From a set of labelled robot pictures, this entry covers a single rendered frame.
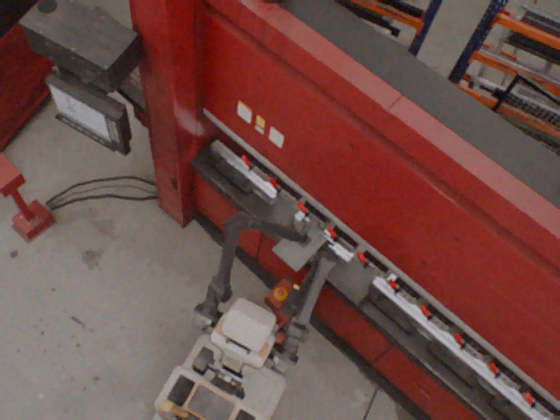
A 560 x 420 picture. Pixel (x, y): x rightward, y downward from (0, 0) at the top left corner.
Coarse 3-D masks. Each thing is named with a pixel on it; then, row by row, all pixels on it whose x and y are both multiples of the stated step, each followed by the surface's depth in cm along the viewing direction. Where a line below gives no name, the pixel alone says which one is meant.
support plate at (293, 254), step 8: (280, 240) 334; (288, 240) 334; (320, 240) 335; (280, 248) 331; (288, 248) 332; (296, 248) 332; (312, 248) 332; (280, 256) 329; (288, 256) 330; (296, 256) 330; (304, 256) 330; (288, 264) 328; (296, 264) 328; (296, 272) 327
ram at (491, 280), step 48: (240, 48) 265; (240, 96) 293; (288, 96) 263; (240, 144) 329; (288, 144) 291; (336, 144) 261; (384, 144) 240; (336, 192) 289; (384, 192) 259; (432, 192) 235; (384, 240) 286; (432, 240) 257; (480, 240) 233; (432, 288) 284; (480, 288) 255; (528, 288) 231; (480, 336) 282; (528, 336) 253; (528, 384) 279
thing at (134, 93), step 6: (90, 84) 349; (126, 84) 350; (132, 84) 351; (102, 90) 351; (120, 90) 354; (126, 90) 348; (132, 90) 349; (138, 90) 349; (126, 96) 354; (132, 96) 347; (138, 96) 347; (132, 102) 352; (138, 102) 345; (138, 108) 351; (144, 108) 343; (144, 114) 349
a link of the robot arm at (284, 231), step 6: (252, 216) 286; (252, 222) 278; (258, 222) 283; (264, 222) 289; (270, 222) 294; (252, 228) 280; (258, 228) 285; (264, 228) 291; (270, 228) 294; (276, 228) 297; (282, 228) 301; (288, 228) 305; (276, 234) 300; (282, 234) 303; (288, 234) 305; (294, 234) 308; (294, 240) 311
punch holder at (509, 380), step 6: (492, 360) 297; (498, 360) 286; (486, 366) 296; (498, 366) 288; (504, 366) 283; (504, 372) 287; (510, 372) 283; (498, 378) 294; (504, 378) 291; (510, 378) 287; (516, 378) 283; (504, 384) 295; (510, 384) 290; (522, 384) 282
